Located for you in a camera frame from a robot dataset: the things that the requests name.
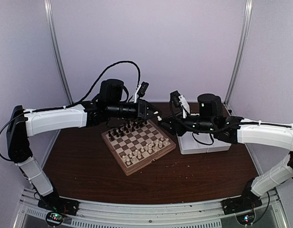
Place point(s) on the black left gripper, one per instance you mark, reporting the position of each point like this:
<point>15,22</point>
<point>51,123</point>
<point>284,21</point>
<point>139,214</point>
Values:
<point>143,106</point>

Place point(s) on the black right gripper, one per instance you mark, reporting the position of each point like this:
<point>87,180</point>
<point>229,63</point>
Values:
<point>176,125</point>

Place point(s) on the white chess queen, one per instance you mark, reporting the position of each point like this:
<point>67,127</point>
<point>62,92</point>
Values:
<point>150,149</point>

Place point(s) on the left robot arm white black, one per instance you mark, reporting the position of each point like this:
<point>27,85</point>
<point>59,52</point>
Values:
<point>25,123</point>

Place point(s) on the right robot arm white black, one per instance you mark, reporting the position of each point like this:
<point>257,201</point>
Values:
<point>233,129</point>

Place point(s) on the wooden chess board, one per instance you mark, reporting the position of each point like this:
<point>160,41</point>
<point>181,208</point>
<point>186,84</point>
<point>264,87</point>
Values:
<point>124,146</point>

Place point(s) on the row of dark chess pieces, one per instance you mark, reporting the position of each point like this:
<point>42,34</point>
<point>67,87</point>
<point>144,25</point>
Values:
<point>130,128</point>

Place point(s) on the right controller board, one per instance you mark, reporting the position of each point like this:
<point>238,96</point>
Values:
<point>245,219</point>

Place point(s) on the controller board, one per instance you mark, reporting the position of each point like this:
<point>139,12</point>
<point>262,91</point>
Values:
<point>245,219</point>
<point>54,219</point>

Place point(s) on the left controller board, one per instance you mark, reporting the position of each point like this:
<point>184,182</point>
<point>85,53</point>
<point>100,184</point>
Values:
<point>54,219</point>

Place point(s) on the white plastic tray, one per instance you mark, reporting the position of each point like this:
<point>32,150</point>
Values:
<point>191,143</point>

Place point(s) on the white pawn near corner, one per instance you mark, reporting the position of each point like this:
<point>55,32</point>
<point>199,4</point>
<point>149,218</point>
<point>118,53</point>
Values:
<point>139,155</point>

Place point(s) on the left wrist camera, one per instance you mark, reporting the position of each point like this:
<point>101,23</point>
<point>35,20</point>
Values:
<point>140,91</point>

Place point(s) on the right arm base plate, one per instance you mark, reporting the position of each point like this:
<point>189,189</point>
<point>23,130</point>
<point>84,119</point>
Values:
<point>239,204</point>

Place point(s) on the front aluminium rail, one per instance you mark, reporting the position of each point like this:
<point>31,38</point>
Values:
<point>203,214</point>

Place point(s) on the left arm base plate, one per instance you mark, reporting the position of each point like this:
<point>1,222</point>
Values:
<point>60,205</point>

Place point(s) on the right aluminium frame post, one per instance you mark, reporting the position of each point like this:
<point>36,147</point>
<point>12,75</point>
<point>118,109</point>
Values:
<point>240,51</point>

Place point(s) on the aluminium frame post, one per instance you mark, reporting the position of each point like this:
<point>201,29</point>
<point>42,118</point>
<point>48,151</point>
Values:
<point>57,55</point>
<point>240,51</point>

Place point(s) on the left aluminium frame post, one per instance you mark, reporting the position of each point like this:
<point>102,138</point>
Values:
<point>57,55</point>

